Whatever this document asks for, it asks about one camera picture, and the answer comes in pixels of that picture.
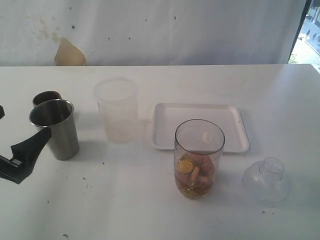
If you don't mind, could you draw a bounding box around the translucent plastic deli container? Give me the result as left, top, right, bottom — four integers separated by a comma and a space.
93, 76, 139, 144

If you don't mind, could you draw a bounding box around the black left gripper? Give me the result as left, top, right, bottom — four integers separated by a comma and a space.
0, 105, 52, 185

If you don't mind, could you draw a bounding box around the gold coin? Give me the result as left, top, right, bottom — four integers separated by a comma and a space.
177, 159, 194, 174
182, 188, 201, 199

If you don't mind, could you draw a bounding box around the stainless steel cup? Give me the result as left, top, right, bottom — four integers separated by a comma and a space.
29, 99, 80, 161

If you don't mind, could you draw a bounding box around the brown wooden cup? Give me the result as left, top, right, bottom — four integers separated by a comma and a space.
32, 90, 62, 108

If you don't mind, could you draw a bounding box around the clear plastic shaker body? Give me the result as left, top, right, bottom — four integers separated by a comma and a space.
173, 119, 226, 200

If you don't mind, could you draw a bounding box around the clear plastic shaker lid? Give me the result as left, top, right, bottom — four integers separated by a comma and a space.
242, 157, 290, 208

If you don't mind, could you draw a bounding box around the white plastic tray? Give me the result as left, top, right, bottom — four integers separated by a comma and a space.
149, 102, 251, 154

